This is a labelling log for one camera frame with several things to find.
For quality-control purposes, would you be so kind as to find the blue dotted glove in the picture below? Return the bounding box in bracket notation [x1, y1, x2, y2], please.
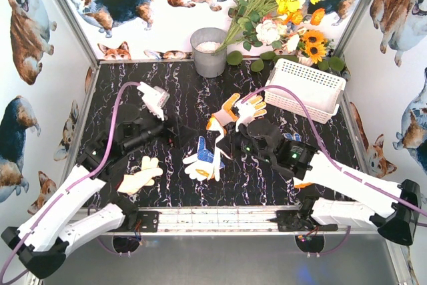
[183, 136, 224, 182]
[283, 133, 315, 189]

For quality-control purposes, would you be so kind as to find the yellow dotted work glove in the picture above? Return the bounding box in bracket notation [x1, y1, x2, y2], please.
[213, 93, 250, 127]

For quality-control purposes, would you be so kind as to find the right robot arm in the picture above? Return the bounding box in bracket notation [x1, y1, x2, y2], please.
[216, 118, 422, 246]

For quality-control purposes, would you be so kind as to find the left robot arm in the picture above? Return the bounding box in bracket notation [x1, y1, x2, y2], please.
[1, 105, 197, 279]

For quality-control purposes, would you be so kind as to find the white plastic storage basket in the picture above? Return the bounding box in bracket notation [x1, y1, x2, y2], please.
[264, 58, 346, 124]

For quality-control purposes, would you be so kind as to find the cream rubber glove left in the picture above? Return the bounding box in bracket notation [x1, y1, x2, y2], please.
[117, 156, 163, 196]

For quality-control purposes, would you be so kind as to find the grey metal bucket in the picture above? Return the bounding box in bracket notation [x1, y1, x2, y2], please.
[190, 27, 227, 78]

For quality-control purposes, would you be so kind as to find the artificial flower bouquet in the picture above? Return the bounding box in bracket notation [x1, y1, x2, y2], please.
[214, 0, 345, 72]

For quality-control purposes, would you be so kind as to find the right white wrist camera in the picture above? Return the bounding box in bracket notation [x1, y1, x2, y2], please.
[234, 95, 267, 131]

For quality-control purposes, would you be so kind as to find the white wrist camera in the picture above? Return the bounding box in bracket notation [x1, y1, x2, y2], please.
[137, 81, 170, 121]
[234, 95, 267, 131]

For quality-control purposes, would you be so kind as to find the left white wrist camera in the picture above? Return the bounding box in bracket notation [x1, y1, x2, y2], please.
[137, 81, 170, 121]

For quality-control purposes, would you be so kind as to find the aluminium front rail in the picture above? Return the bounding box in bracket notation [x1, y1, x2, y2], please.
[38, 206, 398, 236]

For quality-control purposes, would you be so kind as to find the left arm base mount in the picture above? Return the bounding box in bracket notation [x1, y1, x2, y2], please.
[108, 210, 159, 233]

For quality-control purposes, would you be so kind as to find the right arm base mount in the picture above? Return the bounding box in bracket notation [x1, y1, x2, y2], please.
[268, 210, 319, 232]

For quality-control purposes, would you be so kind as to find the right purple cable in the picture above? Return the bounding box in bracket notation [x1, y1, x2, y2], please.
[238, 85, 427, 219]

